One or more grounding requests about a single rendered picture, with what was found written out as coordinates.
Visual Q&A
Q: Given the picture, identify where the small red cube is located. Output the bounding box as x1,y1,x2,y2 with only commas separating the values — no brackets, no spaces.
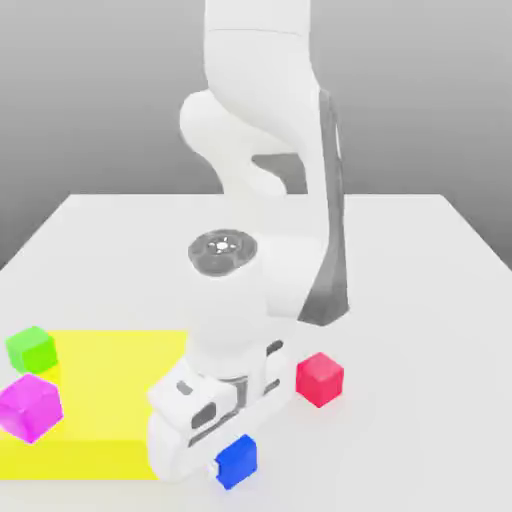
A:
295,351,346,410

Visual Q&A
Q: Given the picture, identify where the large yellow box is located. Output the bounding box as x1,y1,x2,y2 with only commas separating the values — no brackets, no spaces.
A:
0,329,190,482

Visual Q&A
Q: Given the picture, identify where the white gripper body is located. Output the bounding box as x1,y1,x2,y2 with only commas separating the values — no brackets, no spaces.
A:
146,339,298,482

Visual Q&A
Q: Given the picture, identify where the small magenta cube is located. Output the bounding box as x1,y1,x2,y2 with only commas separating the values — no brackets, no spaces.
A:
0,372,65,445

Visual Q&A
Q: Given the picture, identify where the small green cube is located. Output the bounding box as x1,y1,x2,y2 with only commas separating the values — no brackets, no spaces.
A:
4,325,59,376

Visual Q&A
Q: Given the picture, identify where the small blue cube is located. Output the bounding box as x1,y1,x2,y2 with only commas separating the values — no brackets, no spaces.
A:
214,434,258,492

